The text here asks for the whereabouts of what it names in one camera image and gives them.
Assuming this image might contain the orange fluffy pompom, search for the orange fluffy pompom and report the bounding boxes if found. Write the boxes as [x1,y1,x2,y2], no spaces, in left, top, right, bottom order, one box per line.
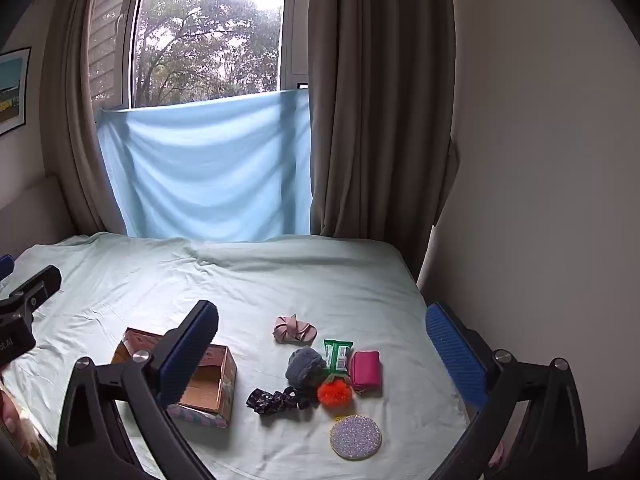
[317,379,355,408]

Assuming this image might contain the green wet wipes packet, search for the green wet wipes packet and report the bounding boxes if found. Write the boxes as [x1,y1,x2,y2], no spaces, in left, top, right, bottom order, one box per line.
[322,339,355,378]

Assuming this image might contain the beige curtain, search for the beige curtain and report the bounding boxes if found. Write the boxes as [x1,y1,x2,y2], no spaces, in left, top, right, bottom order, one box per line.
[40,0,151,237]
[307,0,462,282]

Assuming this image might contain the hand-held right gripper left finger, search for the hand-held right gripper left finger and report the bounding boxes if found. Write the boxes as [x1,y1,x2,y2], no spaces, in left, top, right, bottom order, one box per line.
[56,300,221,480]

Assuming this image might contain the beige headboard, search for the beige headboard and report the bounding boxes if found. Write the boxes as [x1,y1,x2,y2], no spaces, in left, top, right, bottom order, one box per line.
[0,175,72,261]

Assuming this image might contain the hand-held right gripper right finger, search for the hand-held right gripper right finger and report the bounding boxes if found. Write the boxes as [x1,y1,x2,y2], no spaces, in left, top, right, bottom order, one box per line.
[425,301,589,480]

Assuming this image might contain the pink folded cloth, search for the pink folded cloth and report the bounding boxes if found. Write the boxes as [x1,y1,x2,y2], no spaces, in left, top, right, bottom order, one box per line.
[272,313,320,345]

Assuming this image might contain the framed wall poster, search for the framed wall poster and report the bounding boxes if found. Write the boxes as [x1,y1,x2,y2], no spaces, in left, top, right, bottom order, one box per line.
[0,47,32,136]

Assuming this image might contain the dark patterned scrunchie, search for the dark patterned scrunchie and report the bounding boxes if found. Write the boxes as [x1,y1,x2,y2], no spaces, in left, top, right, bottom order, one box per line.
[245,387,296,416]

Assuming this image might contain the window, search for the window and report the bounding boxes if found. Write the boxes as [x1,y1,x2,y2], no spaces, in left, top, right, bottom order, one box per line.
[90,0,309,111]

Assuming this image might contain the cardboard box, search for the cardboard box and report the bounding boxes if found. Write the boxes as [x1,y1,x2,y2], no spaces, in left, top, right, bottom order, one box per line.
[110,327,238,429]

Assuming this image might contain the grey fuzzy scrunchie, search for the grey fuzzy scrunchie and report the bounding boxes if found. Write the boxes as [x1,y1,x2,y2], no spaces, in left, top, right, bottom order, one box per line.
[286,346,326,391]

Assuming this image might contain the light blue hanging cloth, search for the light blue hanging cloth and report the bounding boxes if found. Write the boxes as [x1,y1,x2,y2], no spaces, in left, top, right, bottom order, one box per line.
[96,89,314,239]

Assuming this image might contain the round glittery disc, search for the round glittery disc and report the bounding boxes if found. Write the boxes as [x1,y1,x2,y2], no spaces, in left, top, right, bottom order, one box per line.
[330,415,383,460]

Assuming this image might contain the pink zip pouch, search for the pink zip pouch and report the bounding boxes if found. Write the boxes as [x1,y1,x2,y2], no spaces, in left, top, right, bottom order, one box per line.
[349,350,383,394]

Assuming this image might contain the person's left hand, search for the person's left hand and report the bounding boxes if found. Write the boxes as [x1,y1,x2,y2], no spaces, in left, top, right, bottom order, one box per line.
[0,385,19,433]

